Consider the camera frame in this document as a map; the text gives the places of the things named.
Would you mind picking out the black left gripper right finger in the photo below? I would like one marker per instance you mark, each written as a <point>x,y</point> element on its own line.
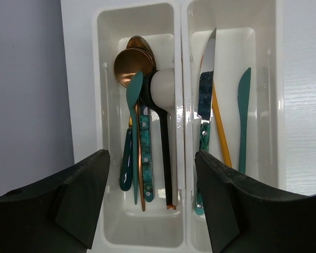
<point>245,215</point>

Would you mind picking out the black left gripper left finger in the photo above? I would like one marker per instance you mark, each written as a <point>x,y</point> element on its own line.
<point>58,213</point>

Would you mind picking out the orange plastic knife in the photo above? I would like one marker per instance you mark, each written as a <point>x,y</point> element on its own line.
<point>220,129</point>

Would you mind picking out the gold metal spoon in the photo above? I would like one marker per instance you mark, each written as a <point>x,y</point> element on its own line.
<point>139,43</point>

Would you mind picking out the knife with teal handle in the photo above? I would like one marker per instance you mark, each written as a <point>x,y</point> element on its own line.
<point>205,92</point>

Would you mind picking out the teal plastic spoon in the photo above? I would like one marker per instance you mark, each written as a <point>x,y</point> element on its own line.
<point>132,96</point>

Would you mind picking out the beige plastic spoon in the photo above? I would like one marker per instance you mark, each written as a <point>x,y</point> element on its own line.
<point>163,95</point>

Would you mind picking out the copper metal spoon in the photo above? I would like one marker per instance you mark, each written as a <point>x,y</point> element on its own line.
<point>130,66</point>

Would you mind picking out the silver spoon teal handle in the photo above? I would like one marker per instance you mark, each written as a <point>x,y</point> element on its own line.
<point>146,153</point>

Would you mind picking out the white right container tray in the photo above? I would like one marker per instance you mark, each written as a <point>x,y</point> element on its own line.
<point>249,35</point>

